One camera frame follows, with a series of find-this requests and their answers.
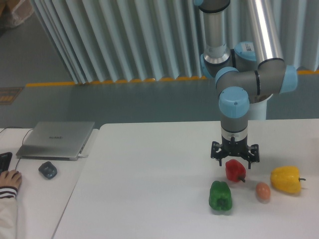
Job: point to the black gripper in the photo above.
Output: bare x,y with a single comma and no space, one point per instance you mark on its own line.
235,148

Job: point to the red bell pepper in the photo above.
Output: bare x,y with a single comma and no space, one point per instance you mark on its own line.
235,171

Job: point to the white sleeved forearm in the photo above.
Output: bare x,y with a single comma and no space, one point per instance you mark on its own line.
8,212

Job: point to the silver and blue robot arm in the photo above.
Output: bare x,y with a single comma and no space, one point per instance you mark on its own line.
241,82

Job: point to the person's hand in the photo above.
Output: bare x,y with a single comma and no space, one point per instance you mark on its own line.
11,178

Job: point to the green bell pepper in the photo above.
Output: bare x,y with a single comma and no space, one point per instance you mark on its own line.
220,198

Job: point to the brown egg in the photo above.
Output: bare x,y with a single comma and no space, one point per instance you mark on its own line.
263,191

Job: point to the yellow bell pepper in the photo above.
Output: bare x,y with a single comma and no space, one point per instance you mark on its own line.
286,179

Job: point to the silver closed laptop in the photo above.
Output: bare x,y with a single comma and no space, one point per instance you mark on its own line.
56,140

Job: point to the white folding partition screen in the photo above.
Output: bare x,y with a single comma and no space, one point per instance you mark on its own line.
112,40

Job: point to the black keyboard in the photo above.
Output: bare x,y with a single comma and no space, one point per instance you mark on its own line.
5,159

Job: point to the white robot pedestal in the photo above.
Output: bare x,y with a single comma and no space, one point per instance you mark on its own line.
258,107

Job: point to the white laptop cable plug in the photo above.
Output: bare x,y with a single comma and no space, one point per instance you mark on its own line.
82,156

